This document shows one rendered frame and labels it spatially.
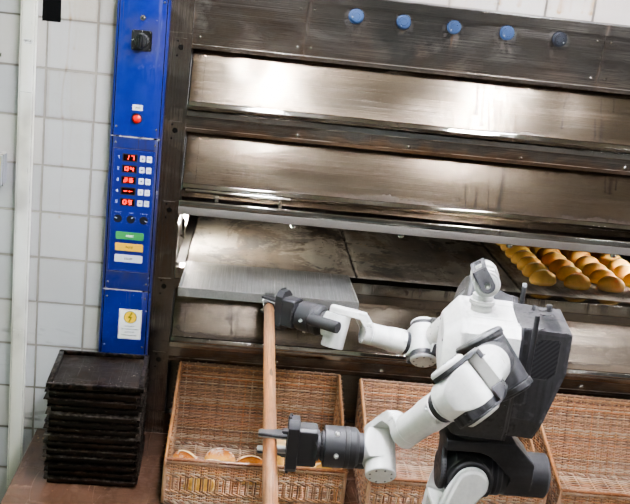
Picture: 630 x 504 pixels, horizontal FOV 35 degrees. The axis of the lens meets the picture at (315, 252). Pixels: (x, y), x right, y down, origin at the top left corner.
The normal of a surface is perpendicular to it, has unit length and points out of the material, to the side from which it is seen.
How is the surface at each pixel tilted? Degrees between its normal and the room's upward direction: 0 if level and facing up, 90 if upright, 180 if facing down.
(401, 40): 90
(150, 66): 90
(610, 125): 70
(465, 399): 65
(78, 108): 90
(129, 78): 90
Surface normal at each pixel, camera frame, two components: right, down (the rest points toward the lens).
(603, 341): 0.09, -0.07
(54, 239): 0.05, 0.27
